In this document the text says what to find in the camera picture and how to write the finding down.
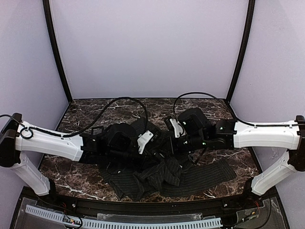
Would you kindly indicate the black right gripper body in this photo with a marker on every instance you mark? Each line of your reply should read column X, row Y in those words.
column 172, row 145

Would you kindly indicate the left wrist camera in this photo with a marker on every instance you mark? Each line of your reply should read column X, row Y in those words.
column 146, row 142

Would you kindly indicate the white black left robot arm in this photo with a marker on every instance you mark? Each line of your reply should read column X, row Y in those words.
column 118, row 142

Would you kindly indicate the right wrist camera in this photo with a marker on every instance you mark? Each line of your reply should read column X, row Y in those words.
column 174, row 126

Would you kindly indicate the black right frame post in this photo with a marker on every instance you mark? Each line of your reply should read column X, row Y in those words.
column 242, row 50

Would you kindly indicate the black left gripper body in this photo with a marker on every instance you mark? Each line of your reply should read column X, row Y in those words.
column 147, row 151

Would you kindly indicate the black square box rear left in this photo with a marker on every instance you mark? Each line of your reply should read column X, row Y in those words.
column 97, row 131

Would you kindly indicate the dark pinstriped garment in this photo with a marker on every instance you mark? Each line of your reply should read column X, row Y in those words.
column 173, row 176

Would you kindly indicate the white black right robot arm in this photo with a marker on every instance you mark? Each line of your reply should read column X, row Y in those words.
column 192, row 131

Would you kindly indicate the black front table rail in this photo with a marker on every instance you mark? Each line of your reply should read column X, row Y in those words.
column 89, row 207

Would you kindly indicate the white slotted cable duct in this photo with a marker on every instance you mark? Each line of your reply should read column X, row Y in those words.
column 112, row 221

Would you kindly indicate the black frame post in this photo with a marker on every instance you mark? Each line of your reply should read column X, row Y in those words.
column 242, row 50
column 55, row 49

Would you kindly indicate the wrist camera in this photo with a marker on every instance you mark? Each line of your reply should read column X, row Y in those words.
column 174, row 126
column 146, row 142

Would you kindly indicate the black left frame post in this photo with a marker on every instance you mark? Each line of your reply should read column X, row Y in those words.
column 55, row 49

